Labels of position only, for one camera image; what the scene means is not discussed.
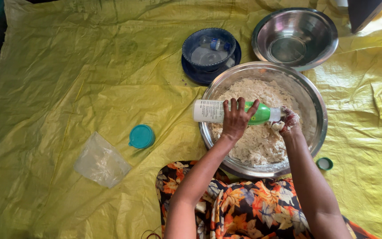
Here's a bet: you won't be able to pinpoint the yellow plastic sheet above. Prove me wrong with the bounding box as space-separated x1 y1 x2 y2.
0 0 382 239

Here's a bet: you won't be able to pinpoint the small clear bottle blue cap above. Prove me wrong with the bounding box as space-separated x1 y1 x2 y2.
200 36 232 52

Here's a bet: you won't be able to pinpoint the blue plastic bowl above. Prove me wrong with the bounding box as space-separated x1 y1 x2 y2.
182 28 237 72

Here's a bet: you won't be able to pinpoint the dark furniture piece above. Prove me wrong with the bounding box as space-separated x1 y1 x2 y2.
348 0 382 34

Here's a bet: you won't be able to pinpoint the crumbly white dough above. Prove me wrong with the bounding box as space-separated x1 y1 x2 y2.
210 78 306 166

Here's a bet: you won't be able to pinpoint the blue plastic lid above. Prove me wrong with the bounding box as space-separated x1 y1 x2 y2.
181 40 242 85

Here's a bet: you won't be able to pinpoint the empty steel bowl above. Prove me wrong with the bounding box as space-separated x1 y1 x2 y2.
252 8 339 71

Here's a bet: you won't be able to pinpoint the large steel mixing bowl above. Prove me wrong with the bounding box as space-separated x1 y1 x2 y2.
199 61 328 178

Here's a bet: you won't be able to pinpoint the green and white plastic bottle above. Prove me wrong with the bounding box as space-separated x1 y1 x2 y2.
193 99 282 126

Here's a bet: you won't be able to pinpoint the red rubber bands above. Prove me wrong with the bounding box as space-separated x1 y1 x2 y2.
141 229 162 239

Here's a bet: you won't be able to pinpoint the clear plastic bag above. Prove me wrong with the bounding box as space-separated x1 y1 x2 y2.
74 132 132 189

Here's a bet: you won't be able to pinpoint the teal round lid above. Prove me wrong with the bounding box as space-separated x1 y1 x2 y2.
128 124 156 149

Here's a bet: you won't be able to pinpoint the person's right hand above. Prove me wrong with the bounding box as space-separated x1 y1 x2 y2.
271 106 300 137

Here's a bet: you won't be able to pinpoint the floral orange dress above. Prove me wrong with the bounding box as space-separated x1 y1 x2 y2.
155 161 379 239

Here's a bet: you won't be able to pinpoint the person's left hand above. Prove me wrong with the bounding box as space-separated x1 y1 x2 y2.
222 97 260 141

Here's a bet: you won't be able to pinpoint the green bottle cap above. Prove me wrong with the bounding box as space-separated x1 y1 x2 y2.
316 157 333 171

